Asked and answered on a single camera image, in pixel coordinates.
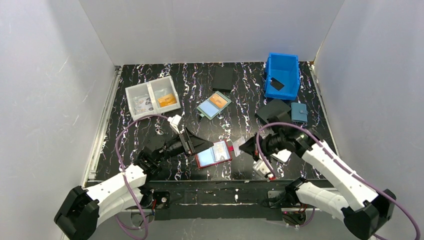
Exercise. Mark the patterned card in tray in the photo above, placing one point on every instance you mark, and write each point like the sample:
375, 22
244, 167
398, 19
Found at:
142, 104

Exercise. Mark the green open card wallet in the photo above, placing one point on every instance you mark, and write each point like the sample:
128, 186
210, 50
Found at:
213, 105

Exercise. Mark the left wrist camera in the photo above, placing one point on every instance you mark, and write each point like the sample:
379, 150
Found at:
174, 122

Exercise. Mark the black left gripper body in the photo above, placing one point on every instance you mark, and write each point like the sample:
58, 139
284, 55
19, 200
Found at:
189, 142

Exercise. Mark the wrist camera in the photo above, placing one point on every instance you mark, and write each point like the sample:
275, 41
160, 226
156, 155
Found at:
261, 169
174, 122

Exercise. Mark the blue plastic bin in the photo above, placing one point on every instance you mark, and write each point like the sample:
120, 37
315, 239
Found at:
285, 68

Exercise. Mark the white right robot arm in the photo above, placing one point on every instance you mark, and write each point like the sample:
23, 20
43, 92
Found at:
362, 209

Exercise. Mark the clear white card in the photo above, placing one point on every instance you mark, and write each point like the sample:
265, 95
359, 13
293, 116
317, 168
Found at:
237, 143

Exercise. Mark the clear two-compartment tray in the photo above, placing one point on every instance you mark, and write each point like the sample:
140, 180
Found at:
154, 89

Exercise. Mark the dark grey flat wallet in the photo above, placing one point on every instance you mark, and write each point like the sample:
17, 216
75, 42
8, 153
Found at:
275, 108

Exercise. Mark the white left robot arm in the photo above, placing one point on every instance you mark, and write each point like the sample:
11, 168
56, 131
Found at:
84, 209

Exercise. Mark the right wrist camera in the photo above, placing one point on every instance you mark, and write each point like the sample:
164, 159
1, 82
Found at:
261, 169

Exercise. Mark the orange card in tray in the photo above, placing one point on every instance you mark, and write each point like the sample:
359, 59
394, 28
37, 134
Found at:
167, 100

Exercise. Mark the blue snap wallet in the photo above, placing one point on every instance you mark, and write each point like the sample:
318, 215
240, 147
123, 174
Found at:
299, 112

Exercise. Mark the black card in bin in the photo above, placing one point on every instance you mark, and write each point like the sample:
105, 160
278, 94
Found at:
276, 84

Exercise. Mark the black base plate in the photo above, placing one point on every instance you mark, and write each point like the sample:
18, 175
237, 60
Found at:
223, 199

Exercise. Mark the black wallet at back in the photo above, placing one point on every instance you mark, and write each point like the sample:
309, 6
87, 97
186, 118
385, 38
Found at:
223, 79

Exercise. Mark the aluminium frame rail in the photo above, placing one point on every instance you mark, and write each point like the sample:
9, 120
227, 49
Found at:
94, 156

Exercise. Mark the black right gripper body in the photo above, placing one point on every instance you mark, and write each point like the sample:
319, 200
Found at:
260, 145

